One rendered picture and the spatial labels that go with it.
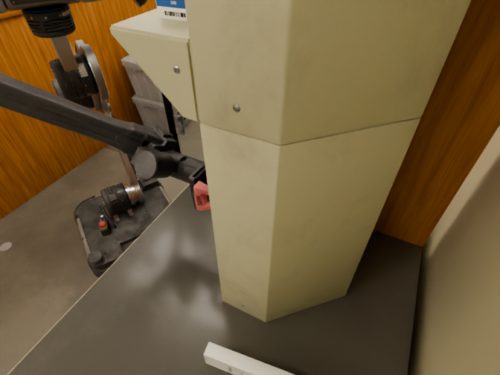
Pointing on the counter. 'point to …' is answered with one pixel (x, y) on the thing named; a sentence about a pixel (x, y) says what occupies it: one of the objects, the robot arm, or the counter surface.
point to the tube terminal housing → (307, 133)
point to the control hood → (162, 56)
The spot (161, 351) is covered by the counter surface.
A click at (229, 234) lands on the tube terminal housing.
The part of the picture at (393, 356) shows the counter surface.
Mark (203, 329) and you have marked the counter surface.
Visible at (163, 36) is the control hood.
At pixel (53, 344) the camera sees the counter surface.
